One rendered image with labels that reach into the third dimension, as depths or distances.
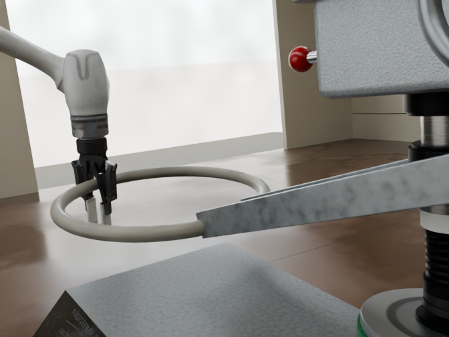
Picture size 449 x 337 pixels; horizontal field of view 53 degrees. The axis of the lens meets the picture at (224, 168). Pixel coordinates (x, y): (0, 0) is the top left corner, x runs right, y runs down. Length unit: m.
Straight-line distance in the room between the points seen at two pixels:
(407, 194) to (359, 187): 0.06
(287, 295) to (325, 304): 0.06
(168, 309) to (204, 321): 0.07
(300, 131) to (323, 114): 0.62
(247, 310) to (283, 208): 0.16
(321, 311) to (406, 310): 0.12
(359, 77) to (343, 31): 0.05
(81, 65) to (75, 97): 0.07
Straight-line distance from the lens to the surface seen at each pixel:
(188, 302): 0.74
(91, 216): 1.24
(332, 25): 0.50
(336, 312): 0.68
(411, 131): 8.45
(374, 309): 0.63
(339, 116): 9.27
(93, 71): 1.11
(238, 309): 0.70
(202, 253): 0.94
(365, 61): 0.48
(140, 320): 0.71
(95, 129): 1.13
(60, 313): 0.85
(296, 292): 0.74
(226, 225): 0.76
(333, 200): 0.59
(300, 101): 8.69
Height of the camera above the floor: 1.16
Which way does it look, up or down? 10 degrees down
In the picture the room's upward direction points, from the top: 6 degrees counter-clockwise
